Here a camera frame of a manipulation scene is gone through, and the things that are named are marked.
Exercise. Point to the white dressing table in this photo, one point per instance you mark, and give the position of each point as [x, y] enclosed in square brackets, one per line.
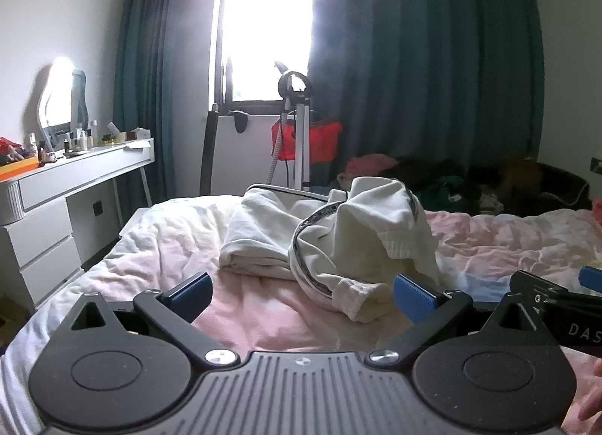
[51, 209]

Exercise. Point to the narrow teal curtain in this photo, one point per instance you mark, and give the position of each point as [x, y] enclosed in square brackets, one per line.
[148, 87]

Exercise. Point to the green clothing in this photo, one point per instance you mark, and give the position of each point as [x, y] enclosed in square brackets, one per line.
[442, 195]

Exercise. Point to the garment steamer on pole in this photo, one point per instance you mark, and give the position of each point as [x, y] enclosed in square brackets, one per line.
[297, 134]

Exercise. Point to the bright window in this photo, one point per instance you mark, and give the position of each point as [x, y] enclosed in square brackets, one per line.
[265, 26]

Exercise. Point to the red bag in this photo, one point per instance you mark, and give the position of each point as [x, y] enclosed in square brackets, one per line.
[322, 141]

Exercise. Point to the black upright frame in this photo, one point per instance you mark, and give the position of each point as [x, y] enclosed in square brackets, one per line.
[209, 153]

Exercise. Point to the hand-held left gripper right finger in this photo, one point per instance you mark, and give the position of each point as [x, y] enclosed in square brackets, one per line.
[415, 299]

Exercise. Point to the white paper sheet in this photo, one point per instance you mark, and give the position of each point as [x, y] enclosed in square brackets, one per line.
[140, 144]

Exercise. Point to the person's right hand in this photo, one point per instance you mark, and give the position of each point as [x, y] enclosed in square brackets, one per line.
[588, 404]

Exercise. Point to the pink clothing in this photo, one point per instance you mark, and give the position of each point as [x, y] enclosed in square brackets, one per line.
[371, 167]

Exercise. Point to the white garment with striped trim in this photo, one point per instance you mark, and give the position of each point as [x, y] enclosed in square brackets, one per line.
[357, 237]

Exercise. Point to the pink white bed blanket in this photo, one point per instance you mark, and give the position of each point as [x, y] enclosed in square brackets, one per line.
[178, 247]

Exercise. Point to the wide teal curtain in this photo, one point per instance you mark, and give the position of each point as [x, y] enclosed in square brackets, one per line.
[423, 54]

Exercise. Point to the orange tray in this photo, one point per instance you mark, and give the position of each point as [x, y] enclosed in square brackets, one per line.
[16, 170]

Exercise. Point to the black couch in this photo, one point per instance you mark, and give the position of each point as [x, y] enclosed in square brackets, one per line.
[562, 188]

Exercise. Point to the black wall outlet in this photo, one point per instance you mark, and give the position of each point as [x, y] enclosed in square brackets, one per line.
[97, 208]

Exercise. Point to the lit vanity mirror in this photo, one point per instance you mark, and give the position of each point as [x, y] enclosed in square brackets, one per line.
[59, 94]

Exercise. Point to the row of cosmetic bottles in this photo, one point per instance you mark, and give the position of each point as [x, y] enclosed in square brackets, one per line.
[70, 139]

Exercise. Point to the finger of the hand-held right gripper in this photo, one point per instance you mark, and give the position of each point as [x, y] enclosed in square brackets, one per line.
[534, 285]
[591, 278]

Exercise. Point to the black steamer head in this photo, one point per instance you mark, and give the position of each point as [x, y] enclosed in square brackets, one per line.
[240, 121]

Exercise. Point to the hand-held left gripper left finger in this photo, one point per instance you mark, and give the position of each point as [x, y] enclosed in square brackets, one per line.
[190, 295]

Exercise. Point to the brown clothing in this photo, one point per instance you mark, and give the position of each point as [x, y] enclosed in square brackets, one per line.
[517, 176]

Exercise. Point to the dark clothing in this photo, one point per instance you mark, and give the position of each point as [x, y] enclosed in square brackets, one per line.
[432, 171]

